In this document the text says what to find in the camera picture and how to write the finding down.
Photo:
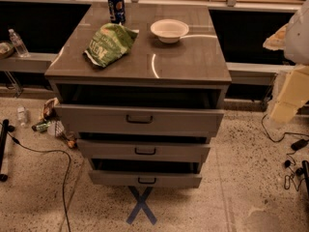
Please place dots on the black stand leg left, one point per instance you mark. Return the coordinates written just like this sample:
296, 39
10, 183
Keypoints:
5, 135

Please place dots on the blue soda can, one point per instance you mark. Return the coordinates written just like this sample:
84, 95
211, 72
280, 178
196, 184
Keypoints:
117, 11

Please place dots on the grey drawer cabinet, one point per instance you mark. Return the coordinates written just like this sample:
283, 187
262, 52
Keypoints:
188, 74

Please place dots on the green can on floor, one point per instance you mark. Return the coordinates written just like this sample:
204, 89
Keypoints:
41, 127

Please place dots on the grey drawer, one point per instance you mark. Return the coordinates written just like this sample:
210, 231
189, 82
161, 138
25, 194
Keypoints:
135, 179
140, 120
124, 150

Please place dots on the blue tape cross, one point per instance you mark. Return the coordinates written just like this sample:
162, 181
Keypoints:
141, 205

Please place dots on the checkered cup on floor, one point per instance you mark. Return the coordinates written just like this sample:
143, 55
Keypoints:
56, 128

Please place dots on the clear water bottle on ledge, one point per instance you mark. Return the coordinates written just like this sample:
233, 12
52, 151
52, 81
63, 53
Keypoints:
18, 43

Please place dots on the small water bottle on floor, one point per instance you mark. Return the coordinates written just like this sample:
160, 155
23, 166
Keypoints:
22, 116

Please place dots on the snack bag on floor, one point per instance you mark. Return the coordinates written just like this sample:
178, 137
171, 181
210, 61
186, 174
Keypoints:
48, 110

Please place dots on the green jalapeno chip bag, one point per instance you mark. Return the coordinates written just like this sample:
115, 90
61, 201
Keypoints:
109, 44

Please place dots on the top grey drawer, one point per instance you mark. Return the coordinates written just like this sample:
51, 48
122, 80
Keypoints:
140, 120

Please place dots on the bowl on left ledge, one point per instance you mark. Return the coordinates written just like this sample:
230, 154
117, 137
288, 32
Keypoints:
6, 50

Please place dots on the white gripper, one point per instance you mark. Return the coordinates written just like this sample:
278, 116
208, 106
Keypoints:
298, 38

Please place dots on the bottom grey drawer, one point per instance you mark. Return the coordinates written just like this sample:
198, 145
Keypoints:
135, 179

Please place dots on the middle grey drawer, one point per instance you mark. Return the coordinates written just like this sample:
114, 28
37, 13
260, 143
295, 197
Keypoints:
124, 150

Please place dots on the white paper bowl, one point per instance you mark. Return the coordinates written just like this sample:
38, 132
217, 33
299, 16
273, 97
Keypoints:
169, 31

